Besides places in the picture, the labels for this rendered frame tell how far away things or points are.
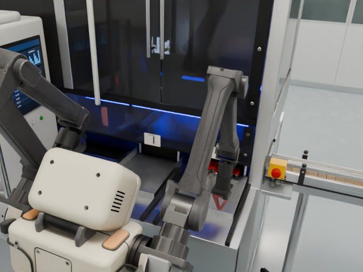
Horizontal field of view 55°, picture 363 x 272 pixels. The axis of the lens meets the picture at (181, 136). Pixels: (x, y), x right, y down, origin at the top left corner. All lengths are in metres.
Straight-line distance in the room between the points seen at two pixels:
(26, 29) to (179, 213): 1.11
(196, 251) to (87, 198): 1.26
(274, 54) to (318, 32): 4.64
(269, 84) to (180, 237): 0.79
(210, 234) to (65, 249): 0.68
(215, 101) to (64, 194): 0.42
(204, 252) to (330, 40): 4.65
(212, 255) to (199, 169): 1.14
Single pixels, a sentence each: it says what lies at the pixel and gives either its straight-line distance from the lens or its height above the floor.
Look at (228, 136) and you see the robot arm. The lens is 1.18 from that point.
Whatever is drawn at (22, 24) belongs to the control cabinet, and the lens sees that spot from 1.64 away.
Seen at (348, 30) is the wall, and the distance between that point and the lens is 6.02.
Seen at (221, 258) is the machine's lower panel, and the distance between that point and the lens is 1.94.
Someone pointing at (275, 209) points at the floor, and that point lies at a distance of 3.00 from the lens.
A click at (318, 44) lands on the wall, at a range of 6.04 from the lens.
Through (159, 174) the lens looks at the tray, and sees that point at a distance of 1.66.
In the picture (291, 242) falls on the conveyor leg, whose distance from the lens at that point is 1.96.
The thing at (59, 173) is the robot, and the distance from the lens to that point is 0.82.
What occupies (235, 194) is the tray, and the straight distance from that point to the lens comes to 1.56.
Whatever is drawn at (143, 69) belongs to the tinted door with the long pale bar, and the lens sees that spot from 1.57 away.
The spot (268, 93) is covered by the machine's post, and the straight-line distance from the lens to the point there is 1.42.
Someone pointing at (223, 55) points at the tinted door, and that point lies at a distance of 1.43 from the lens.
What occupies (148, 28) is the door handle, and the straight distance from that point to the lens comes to 1.45.
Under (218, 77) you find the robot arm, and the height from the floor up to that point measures 1.52.
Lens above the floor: 1.78
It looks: 27 degrees down
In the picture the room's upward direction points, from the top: 2 degrees clockwise
